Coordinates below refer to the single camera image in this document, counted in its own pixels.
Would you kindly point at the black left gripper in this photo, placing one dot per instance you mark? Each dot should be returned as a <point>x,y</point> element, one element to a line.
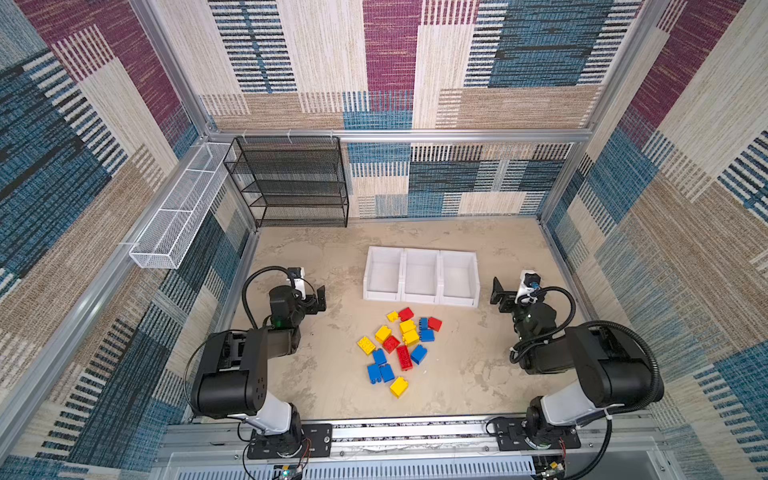
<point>315,298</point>

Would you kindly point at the right white plastic bin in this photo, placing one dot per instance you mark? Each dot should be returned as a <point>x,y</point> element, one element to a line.
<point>460,279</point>

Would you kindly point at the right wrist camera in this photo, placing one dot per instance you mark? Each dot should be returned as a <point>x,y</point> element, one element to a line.
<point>529,282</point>

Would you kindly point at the middle white plastic bin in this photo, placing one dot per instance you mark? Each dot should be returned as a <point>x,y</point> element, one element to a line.
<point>421,276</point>

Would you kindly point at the yellow lego bottom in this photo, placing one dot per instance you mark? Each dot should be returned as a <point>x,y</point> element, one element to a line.
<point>399,386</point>

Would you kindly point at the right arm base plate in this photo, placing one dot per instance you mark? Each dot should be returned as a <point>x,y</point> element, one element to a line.
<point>516,433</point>

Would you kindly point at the white plastic bin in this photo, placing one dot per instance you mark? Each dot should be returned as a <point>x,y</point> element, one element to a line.
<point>382,277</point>
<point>421,276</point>
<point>460,279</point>

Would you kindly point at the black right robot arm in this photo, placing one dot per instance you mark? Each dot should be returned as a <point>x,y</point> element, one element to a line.
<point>616,369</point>

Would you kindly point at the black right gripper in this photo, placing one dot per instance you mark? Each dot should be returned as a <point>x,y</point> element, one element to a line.
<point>504,294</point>

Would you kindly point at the red lego top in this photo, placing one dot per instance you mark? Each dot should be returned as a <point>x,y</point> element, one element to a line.
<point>405,314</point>

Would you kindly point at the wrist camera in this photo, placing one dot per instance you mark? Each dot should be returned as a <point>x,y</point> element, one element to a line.
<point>529,282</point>
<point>297,276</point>

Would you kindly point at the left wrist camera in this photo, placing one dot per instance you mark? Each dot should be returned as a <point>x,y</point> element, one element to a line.
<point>297,276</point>

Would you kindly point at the aluminium front rail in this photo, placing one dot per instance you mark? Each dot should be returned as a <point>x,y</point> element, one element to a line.
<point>431,447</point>

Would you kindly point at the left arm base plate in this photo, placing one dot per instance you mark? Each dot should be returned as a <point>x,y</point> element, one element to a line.
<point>309,440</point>

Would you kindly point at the left white plastic bin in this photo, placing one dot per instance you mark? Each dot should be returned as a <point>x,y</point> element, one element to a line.
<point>382,277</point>

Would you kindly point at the white wire mesh basket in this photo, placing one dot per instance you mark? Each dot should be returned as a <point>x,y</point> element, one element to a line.
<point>165,241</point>

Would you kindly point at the black wire mesh shelf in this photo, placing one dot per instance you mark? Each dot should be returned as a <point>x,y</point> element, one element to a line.
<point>291,181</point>

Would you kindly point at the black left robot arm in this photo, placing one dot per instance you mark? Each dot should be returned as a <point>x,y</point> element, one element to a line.
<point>231,381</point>

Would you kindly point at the long red lego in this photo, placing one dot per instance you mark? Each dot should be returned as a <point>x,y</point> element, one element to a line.
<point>404,358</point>

